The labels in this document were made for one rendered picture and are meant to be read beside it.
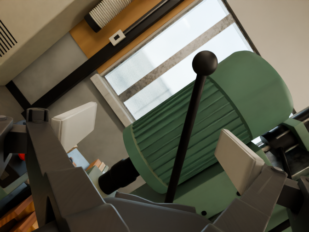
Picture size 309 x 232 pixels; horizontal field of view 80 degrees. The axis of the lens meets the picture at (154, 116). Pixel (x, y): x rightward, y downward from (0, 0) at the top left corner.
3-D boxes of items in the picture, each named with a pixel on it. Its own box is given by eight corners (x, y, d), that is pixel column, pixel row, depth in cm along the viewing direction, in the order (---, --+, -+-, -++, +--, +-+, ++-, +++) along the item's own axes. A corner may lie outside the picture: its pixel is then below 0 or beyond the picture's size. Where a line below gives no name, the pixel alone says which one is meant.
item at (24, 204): (56, 166, 60) (71, 156, 59) (59, 169, 60) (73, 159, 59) (-9, 226, 37) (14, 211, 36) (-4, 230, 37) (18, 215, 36)
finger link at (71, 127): (58, 161, 13) (47, 159, 13) (94, 130, 20) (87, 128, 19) (61, 119, 12) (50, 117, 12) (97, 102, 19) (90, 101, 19)
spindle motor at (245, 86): (128, 120, 51) (226, 52, 47) (164, 168, 54) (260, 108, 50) (112, 145, 34) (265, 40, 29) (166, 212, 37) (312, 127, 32)
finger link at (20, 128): (31, 161, 11) (-19, 150, 11) (71, 133, 16) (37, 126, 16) (33, 137, 11) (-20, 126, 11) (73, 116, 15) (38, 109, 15)
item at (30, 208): (56, 172, 58) (72, 160, 57) (60, 176, 59) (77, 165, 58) (11, 215, 41) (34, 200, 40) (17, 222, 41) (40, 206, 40)
